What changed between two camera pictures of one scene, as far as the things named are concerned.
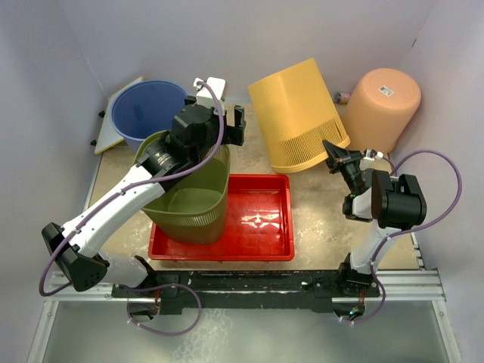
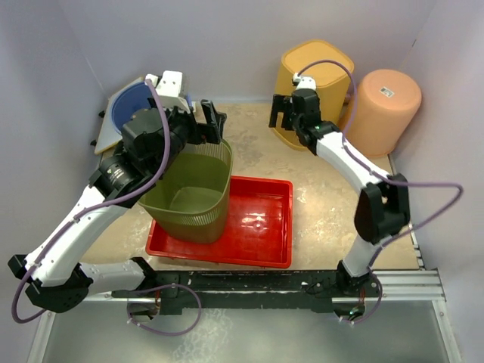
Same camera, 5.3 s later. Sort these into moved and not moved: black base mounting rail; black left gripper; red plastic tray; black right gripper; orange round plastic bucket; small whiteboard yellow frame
Moved: black left gripper; black right gripper
Not moved: orange round plastic bucket; small whiteboard yellow frame; black base mounting rail; red plastic tray
